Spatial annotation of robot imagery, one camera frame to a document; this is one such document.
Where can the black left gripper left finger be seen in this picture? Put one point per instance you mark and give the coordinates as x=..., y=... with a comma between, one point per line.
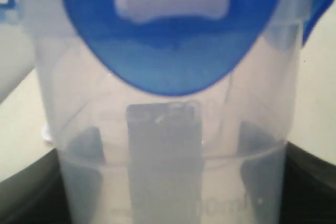
x=21, y=192

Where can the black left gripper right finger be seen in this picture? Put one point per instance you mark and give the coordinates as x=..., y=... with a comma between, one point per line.
x=287, y=185

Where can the clear plastic container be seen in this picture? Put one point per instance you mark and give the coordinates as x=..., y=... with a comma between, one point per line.
x=166, y=159

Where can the blue plastic lid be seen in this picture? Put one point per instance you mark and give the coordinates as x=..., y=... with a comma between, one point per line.
x=180, y=47

